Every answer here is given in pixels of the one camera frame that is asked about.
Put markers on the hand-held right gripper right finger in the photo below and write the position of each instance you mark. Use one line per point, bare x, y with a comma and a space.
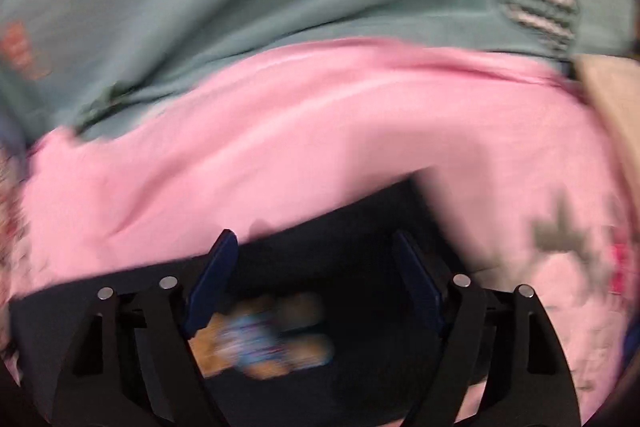
417, 277

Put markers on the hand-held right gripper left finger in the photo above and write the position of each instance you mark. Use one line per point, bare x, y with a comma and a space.
215, 277

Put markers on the dark navy pants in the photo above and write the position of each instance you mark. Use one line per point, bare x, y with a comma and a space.
325, 257

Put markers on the pink floral bed sheet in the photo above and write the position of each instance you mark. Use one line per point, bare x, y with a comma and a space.
300, 132

